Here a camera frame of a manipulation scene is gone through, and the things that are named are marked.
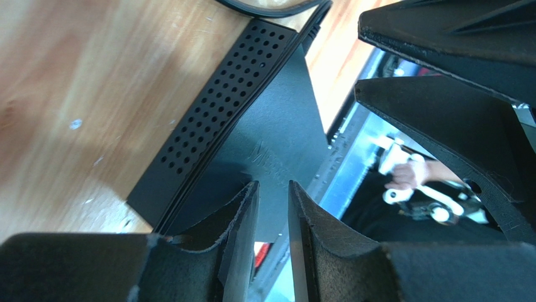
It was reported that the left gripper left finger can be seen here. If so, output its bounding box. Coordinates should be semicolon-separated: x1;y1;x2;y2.
1;181;259;301

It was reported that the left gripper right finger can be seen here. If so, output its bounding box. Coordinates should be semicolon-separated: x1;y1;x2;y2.
288;181;535;301

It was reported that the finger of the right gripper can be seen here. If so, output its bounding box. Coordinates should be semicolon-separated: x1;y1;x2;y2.
354;76;535;244
358;1;535;106

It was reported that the black network switch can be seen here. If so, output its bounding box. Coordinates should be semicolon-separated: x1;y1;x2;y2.
127;20;328;242

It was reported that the operator hand with controller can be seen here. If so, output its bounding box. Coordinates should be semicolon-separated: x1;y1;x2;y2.
373;137;489;225

